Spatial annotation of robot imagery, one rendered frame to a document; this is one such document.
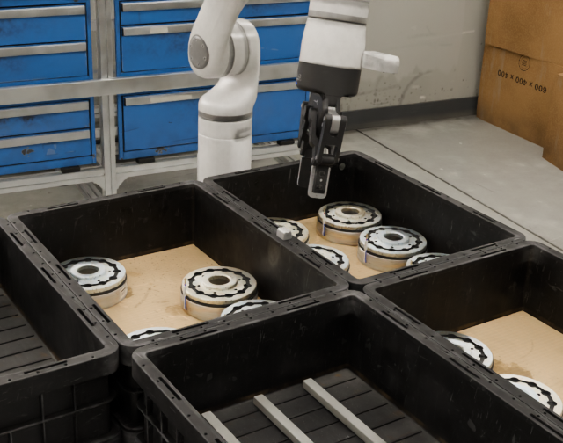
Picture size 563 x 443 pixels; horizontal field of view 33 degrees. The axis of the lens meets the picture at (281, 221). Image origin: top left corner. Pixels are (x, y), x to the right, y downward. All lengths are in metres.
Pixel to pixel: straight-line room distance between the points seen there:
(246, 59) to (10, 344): 0.62
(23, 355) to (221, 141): 0.56
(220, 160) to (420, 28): 3.23
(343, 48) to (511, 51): 3.73
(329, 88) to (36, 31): 2.05
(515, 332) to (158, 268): 0.51
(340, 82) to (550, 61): 3.55
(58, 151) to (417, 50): 2.16
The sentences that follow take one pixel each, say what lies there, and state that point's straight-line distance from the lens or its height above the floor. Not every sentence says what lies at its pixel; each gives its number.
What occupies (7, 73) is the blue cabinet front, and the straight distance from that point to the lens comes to 3.11.
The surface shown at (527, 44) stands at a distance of 4.73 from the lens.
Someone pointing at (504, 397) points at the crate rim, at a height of 0.93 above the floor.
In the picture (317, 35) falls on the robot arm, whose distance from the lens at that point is 1.12.
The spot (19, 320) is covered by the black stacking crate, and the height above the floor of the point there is 0.83.
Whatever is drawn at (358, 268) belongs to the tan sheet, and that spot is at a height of 0.83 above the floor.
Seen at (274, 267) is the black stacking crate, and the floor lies 0.89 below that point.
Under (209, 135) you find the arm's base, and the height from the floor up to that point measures 0.94.
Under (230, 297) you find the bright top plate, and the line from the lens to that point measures 1.27.
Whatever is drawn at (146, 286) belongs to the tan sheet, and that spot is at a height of 0.83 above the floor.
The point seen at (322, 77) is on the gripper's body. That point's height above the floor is 1.17.
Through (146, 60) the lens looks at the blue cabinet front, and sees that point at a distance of 3.22.
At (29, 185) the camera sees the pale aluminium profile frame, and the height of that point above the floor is 0.28.
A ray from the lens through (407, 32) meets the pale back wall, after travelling 4.73.
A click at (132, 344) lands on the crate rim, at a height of 0.93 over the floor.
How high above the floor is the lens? 1.46
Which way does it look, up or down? 24 degrees down
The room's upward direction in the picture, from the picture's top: 3 degrees clockwise
